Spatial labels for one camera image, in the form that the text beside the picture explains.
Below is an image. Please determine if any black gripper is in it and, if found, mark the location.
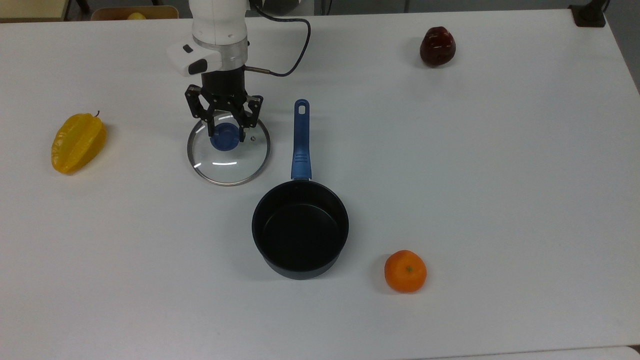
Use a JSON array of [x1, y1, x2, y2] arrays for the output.
[[184, 67, 265, 144]]

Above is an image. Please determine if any glass lid with blue knob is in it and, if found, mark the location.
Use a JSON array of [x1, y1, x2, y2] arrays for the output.
[[186, 112, 272, 187]]

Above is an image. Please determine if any wooden box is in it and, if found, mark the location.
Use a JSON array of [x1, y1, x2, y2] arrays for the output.
[[90, 5, 180, 21]]

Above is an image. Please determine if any yellow starfruit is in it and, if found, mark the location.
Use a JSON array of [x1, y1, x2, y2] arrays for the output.
[[51, 110, 108, 175]]

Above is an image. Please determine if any wooden desk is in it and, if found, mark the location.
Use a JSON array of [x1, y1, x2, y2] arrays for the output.
[[0, 0, 72, 24]]

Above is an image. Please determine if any dark red apple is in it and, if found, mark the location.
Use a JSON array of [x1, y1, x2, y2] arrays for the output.
[[419, 26, 457, 68]]

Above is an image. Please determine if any orange mandarin fruit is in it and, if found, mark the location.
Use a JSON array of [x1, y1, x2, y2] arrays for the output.
[[384, 249, 428, 294]]

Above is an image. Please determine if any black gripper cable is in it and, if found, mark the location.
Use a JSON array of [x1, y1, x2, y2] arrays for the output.
[[247, 0, 312, 78]]

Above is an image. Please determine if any dark pot with blue handle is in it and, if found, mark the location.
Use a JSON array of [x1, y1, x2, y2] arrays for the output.
[[251, 98, 350, 281]]

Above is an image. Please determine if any black table clamp mount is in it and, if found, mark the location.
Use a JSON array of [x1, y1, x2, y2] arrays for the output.
[[569, 0, 610, 29]]

